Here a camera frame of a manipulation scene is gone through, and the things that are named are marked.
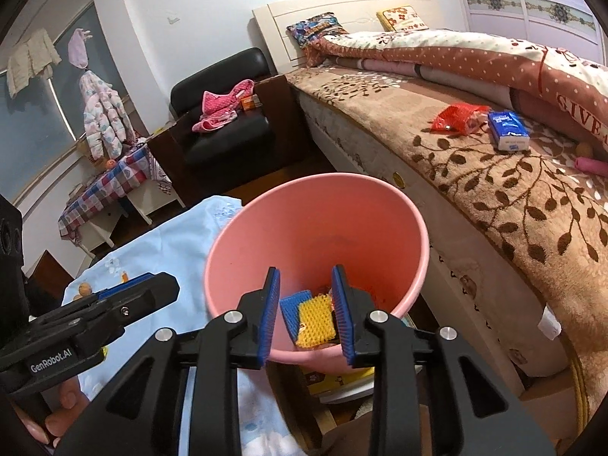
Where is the yellow floral pillow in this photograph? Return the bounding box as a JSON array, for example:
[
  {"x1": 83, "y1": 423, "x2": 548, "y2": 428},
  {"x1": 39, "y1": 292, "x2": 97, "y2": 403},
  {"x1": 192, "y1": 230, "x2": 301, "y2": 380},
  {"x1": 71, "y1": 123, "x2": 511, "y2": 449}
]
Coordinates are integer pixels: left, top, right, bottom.
[{"x1": 377, "y1": 6, "x2": 431, "y2": 33}]

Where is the pink garment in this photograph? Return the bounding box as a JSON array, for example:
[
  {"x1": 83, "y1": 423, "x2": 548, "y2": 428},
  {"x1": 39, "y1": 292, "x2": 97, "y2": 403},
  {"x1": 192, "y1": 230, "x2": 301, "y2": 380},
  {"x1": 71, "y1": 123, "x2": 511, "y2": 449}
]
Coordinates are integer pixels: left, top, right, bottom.
[{"x1": 191, "y1": 79, "x2": 255, "y2": 134}]

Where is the quilted mattress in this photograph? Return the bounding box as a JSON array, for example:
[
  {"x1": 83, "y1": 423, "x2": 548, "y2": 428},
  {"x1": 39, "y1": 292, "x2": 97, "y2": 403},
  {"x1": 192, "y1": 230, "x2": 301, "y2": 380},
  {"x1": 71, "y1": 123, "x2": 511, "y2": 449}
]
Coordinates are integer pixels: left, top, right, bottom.
[{"x1": 292, "y1": 76, "x2": 578, "y2": 381}]

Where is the pink plastic bucket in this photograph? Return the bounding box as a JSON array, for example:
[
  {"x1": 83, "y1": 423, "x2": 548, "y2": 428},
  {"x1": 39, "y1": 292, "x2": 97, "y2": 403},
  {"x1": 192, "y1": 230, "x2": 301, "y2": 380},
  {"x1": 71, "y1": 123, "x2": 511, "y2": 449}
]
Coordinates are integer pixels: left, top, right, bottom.
[{"x1": 204, "y1": 173, "x2": 432, "y2": 376}]

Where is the pink hat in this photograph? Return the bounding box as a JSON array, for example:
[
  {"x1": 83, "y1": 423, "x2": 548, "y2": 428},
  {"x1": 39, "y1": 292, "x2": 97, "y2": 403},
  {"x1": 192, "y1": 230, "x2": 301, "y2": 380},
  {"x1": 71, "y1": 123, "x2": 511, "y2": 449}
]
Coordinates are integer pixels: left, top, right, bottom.
[{"x1": 67, "y1": 28, "x2": 93, "y2": 70}]

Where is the white table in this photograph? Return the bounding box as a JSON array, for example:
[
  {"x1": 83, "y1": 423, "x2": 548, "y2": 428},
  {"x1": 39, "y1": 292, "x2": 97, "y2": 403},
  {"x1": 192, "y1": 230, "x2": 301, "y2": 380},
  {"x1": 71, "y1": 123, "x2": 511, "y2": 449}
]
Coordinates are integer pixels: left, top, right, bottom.
[{"x1": 76, "y1": 185, "x2": 186, "y2": 257}]

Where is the pink roll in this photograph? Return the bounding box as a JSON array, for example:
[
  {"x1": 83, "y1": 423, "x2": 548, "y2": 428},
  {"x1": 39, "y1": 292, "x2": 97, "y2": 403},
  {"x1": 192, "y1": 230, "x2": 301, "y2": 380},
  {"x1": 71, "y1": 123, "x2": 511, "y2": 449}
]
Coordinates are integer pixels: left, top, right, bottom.
[{"x1": 574, "y1": 156, "x2": 608, "y2": 176}]

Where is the blue foam net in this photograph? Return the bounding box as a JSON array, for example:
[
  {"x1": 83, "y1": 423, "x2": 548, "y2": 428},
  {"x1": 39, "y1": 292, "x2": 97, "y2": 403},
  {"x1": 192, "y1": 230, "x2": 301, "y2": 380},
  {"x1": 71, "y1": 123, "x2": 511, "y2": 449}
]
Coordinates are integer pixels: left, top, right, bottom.
[{"x1": 280, "y1": 291, "x2": 314, "y2": 343}]

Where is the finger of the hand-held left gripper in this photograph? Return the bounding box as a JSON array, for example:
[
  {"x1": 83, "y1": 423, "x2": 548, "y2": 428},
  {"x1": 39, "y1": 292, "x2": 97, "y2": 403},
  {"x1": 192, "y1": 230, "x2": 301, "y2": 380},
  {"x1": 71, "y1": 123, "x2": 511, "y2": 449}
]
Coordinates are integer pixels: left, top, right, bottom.
[
  {"x1": 26, "y1": 272, "x2": 180, "y2": 347},
  {"x1": 97, "y1": 273, "x2": 160, "y2": 301}
]

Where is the yellow foam net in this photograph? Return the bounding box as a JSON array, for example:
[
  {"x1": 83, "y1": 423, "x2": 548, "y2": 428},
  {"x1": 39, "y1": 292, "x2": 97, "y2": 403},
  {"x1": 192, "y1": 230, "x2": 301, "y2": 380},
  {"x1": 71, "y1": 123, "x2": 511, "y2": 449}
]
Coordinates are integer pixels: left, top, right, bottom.
[{"x1": 297, "y1": 294, "x2": 336, "y2": 348}]

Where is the pastel puffy jacket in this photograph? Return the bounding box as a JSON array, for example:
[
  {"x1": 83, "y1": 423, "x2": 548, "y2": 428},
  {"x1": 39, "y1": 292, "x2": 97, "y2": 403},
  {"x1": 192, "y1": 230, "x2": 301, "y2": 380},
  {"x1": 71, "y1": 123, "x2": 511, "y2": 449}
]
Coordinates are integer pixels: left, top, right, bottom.
[{"x1": 78, "y1": 72, "x2": 136, "y2": 161}]

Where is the beige hanging garment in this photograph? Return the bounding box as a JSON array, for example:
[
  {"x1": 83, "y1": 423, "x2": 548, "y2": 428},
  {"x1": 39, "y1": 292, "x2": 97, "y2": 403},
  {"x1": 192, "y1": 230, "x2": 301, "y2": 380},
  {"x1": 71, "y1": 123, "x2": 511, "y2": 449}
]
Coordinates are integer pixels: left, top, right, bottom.
[{"x1": 6, "y1": 28, "x2": 62, "y2": 100}]

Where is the white bed headboard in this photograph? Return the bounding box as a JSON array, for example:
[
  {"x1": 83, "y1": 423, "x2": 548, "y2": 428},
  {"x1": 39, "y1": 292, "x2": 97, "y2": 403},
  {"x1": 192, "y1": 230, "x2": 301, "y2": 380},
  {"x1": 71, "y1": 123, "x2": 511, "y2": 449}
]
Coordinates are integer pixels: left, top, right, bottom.
[{"x1": 252, "y1": 0, "x2": 438, "y2": 74}]

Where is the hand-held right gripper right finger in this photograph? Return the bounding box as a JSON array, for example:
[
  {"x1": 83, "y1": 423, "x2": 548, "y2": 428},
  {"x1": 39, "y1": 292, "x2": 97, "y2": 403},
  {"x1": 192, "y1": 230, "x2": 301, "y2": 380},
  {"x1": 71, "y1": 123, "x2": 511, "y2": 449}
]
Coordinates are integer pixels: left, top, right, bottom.
[{"x1": 331, "y1": 264, "x2": 556, "y2": 456}]

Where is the red snack packet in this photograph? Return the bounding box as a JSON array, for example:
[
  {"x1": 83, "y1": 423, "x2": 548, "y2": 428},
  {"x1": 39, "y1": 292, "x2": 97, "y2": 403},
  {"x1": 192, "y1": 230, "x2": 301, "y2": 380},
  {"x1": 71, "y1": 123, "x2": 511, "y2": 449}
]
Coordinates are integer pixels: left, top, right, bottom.
[{"x1": 430, "y1": 103, "x2": 490, "y2": 135}]

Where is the blue floral tablecloth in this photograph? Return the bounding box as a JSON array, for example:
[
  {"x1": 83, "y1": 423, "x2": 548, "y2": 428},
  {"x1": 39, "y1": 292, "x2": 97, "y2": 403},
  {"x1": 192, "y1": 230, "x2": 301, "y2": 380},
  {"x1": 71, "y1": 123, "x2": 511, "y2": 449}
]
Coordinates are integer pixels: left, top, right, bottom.
[{"x1": 62, "y1": 195, "x2": 305, "y2": 456}]

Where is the person's left hand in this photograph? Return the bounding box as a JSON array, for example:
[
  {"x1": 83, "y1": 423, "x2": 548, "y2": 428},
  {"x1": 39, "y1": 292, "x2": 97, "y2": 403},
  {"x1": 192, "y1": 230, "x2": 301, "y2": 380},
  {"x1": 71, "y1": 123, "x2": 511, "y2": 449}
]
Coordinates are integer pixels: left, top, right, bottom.
[{"x1": 12, "y1": 375, "x2": 91, "y2": 447}]

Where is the blue tissue pack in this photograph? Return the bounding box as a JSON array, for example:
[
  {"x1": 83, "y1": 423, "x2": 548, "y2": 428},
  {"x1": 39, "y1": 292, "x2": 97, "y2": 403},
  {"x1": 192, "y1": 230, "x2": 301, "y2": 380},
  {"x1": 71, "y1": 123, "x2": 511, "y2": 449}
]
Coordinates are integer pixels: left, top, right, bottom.
[{"x1": 488, "y1": 110, "x2": 530, "y2": 153}]

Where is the large dark window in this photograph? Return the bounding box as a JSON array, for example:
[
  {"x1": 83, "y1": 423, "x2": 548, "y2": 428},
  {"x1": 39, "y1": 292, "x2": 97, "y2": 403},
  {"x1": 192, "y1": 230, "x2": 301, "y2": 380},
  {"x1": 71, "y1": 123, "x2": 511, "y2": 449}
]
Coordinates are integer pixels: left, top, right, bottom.
[{"x1": 0, "y1": 2, "x2": 138, "y2": 200}]

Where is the plaid covered small table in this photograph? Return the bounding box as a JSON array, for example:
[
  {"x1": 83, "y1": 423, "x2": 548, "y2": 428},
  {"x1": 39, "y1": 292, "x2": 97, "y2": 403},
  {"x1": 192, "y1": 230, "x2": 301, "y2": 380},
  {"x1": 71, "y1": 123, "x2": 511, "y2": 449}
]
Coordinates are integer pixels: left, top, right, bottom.
[{"x1": 58, "y1": 140, "x2": 172, "y2": 243}]

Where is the polka dot quilt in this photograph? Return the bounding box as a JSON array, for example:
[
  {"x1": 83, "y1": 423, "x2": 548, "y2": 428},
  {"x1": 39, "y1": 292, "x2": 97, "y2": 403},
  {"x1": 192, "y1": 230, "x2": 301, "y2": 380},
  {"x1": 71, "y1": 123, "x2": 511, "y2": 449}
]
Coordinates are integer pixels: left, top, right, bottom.
[{"x1": 304, "y1": 28, "x2": 608, "y2": 153}]

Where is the colourful printed pillow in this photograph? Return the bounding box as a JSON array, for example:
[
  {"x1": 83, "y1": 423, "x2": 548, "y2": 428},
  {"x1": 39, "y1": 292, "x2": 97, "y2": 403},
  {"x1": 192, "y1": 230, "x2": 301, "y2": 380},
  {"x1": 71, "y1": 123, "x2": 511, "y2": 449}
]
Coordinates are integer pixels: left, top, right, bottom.
[{"x1": 286, "y1": 13, "x2": 350, "y2": 51}]

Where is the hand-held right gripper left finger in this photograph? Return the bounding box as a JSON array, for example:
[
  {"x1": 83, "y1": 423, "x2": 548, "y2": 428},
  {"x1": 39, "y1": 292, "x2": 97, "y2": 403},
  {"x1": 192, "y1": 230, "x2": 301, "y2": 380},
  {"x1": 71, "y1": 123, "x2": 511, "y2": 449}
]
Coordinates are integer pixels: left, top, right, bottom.
[{"x1": 54, "y1": 266, "x2": 281, "y2": 456}]

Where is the bed with floral quilt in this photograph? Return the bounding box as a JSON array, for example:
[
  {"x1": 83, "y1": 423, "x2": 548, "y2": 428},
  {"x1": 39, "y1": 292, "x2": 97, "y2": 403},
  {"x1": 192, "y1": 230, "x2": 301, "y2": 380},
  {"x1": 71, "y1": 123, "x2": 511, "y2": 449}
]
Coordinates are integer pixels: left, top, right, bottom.
[{"x1": 285, "y1": 54, "x2": 608, "y2": 419}]

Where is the wooden stool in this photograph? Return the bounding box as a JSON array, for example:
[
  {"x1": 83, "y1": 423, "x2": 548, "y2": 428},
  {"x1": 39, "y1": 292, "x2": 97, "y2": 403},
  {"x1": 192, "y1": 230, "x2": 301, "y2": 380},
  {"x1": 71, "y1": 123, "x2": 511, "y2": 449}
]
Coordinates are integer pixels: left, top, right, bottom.
[{"x1": 278, "y1": 366, "x2": 376, "y2": 442}]

